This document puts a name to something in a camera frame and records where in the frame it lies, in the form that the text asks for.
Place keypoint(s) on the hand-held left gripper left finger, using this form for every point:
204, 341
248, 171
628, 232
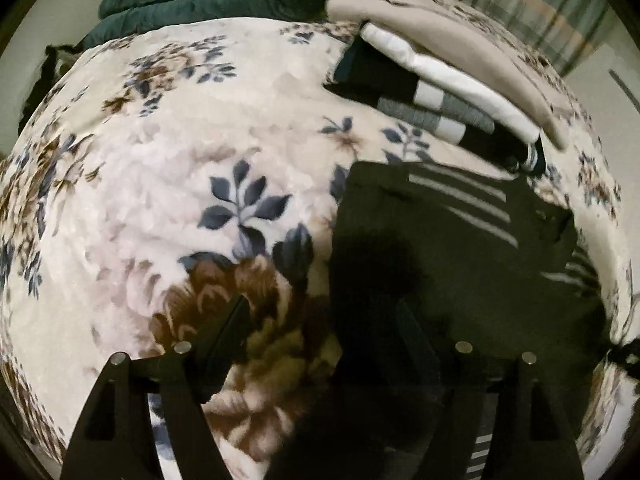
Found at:
225, 340

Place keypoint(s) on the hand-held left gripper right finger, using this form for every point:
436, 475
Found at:
470, 385

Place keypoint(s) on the black striped shorts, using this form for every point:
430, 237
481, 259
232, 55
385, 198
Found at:
425, 240

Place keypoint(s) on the dark clothes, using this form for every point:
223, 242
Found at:
52, 57

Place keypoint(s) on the stack of folded clothes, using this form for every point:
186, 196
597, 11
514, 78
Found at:
450, 35

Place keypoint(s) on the floral bedsheet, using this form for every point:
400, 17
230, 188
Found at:
150, 185

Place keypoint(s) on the black white grey striped garment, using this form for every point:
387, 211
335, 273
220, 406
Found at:
365, 70

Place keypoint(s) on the white headboard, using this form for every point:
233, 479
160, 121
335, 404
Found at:
600, 95

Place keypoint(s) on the striped grey-blue curtain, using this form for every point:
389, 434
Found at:
525, 0

